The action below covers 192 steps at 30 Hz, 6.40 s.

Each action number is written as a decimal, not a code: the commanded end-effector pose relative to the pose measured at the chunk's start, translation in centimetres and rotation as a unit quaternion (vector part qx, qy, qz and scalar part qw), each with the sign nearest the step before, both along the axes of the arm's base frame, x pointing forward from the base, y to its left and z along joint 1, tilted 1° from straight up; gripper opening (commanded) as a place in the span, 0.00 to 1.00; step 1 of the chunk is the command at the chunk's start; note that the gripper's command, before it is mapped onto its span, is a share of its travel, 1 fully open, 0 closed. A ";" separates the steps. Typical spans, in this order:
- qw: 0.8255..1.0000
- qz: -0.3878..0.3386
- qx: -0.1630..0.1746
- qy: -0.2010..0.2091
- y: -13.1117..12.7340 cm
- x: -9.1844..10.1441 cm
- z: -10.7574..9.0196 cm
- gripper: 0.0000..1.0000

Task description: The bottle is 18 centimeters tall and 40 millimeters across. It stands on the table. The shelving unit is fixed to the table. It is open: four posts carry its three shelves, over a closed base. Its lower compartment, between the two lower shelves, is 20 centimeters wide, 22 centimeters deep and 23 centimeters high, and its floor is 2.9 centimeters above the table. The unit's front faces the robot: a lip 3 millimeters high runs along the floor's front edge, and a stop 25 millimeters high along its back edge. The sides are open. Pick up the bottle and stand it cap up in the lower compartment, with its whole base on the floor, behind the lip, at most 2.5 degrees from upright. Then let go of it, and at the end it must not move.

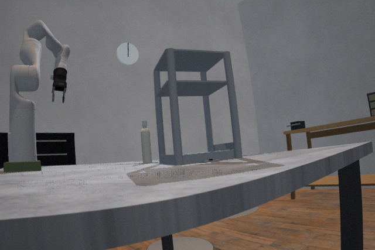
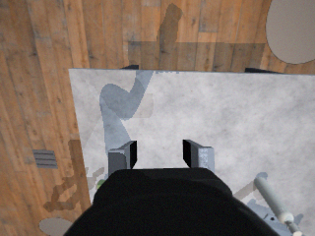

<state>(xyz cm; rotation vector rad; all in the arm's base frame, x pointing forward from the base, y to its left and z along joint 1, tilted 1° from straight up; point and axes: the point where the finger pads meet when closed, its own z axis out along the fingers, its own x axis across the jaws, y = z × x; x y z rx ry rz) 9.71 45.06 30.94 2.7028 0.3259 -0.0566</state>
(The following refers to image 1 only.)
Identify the grey bottle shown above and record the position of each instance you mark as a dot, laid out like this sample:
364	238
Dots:
146	144

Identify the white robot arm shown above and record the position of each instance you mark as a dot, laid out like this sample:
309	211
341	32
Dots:
22	115

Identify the grey metal shelving unit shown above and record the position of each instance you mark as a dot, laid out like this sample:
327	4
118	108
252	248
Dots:
195	61

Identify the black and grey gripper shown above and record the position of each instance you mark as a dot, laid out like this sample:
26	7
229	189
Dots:
59	77

